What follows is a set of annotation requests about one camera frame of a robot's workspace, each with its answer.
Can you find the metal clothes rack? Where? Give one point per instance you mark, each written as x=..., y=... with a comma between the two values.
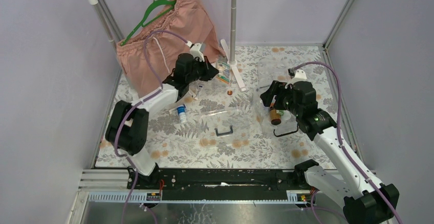
x=232, y=22

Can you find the floral table mat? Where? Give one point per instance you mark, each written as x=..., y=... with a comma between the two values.
x=175, y=144

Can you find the clear zip bag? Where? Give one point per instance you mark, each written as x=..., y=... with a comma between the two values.
x=269, y=71

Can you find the clear box lid black handle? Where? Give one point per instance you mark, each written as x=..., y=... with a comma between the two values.
x=225, y=126

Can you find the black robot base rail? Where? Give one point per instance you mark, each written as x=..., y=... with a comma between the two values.
x=220, y=184

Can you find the pink fabric shorts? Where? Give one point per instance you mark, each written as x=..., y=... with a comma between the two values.
x=153, y=52

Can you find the green clothes hanger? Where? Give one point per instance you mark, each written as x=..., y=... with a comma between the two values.
x=145, y=22

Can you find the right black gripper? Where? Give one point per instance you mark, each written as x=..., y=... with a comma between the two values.
x=276, y=88

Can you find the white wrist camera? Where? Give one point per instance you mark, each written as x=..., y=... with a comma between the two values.
x=196, y=50
x=296, y=76

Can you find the clear plastic kit box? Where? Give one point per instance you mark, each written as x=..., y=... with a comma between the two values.
x=288, y=124

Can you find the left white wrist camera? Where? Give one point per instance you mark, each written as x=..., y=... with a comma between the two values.
x=196, y=50

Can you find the brown medicine bottle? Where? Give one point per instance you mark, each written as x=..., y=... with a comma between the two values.
x=275, y=116

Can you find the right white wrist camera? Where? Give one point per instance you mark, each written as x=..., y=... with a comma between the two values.
x=296, y=76

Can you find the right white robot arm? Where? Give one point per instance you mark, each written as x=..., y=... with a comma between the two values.
x=363, y=197

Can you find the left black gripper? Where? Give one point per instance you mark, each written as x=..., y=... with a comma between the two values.
x=202, y=69

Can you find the blue white medicine bottle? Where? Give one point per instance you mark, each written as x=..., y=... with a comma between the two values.
x=181, y=110

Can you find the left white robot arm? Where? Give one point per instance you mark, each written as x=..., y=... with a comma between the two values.
x=128, y=125

